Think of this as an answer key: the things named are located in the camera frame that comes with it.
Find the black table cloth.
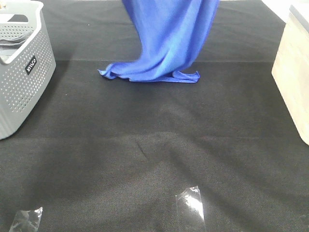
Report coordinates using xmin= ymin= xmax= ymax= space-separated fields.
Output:
xmin=0 ymin=0 xmax=309 ymax=232

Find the blue microfibre towel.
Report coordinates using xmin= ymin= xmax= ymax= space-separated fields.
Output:
xmin=99 ymin=0 xmax=220 ymax=83

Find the grey towel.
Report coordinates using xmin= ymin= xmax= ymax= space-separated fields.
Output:
xmin=0 ymin=31 xmax=32 ymax=61

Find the grey perforated laundry basket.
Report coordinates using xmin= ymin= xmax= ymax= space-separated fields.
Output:
xmin=0 ymin=0 xmax=56 ymax=139

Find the white woven storage box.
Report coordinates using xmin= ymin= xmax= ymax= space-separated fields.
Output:
xmin=271 ymin=2 xmax=309 ymax=144

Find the clear tape strip left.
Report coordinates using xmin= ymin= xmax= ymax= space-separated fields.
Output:
xmin=9 ymin=207 xmax=43 ymax=232

